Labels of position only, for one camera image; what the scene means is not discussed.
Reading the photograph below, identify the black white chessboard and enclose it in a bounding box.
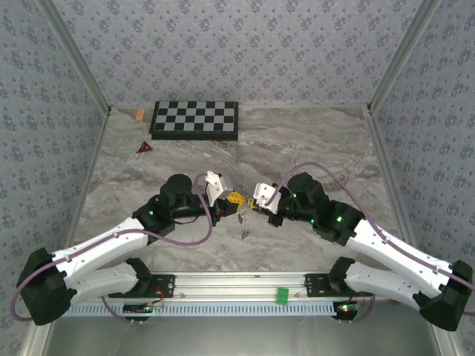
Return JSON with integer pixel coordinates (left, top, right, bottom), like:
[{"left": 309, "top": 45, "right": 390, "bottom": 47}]
[{"left": 148, "top": 100, "right": 240, "bottom": 142}]

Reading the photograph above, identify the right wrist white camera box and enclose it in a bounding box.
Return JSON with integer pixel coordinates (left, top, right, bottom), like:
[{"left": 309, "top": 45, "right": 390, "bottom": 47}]
[{"left": 251, "top": 182, "right": 284, "bottom": 214}]

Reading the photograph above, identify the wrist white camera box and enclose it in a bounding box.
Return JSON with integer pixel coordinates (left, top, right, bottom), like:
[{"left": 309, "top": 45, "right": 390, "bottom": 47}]
[
  {"left": 205, "top": 170, "right": 235, "bottom": 207},
  {"left": 251, "top": 182, "right": 284, "bottom": 214}
]

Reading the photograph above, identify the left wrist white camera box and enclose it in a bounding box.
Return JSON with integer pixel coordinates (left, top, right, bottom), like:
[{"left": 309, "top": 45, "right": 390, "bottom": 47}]
[{"left": 205, "top": 170, "right": 235, "bottom": 207}]

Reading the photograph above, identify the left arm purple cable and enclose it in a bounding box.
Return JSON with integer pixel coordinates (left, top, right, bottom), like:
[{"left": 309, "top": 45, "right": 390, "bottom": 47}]
[{"left": 9, "top": 172, "right": 214, "bottom": 327}]

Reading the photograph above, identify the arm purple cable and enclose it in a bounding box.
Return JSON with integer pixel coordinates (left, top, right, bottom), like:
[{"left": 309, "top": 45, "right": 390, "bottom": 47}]
[
  {"left": 274, "top": 162, "right": 475, "bottom": 324},
  {"left": 9, "top": 172, "right": 214, "bottom": 327}
]

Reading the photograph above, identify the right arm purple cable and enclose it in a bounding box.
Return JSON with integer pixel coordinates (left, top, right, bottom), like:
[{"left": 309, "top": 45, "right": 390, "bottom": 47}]
[{"left": 274, "top": 162, "right": 475, "bottom": 324}]

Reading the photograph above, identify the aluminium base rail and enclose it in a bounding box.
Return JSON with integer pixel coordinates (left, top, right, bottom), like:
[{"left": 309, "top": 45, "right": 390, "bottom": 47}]
[{"left": 39, "top": 270, "right": 445, "bottom": 300}]

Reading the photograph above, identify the aluminium side rail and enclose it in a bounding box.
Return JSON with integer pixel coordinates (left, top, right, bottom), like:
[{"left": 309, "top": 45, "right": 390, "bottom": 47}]
[
  {"left": 365, "top": 107, "right": 424, "bottom": 270},
  {"left": 55, "top": 109, "right": 112, "bottom": 271}
]

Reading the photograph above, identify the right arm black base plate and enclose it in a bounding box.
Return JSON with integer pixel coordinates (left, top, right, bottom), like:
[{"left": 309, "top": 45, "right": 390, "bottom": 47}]
[{"left": 304, "top": 273, "right": 348, "bottom": 299}]

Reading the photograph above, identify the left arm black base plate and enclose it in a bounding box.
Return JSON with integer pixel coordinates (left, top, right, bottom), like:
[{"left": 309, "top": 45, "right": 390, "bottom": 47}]
[{"left": 107, "top": 273, "right": 176, "bottom": 299}]

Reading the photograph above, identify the light blue cable duct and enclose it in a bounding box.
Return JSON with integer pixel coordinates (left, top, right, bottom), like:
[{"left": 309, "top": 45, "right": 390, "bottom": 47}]
[{"left": 62, "top": 300, "right": 341, "bottom": 318}]

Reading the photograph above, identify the aluminium corner post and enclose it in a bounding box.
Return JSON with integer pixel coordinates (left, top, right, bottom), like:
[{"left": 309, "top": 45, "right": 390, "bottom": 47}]
[
  {"left": 366, "top": 0, "right": 445, "bottom": 112},
  {"left": 36, "top": 0, "right": 113, "bottom": 114}
]

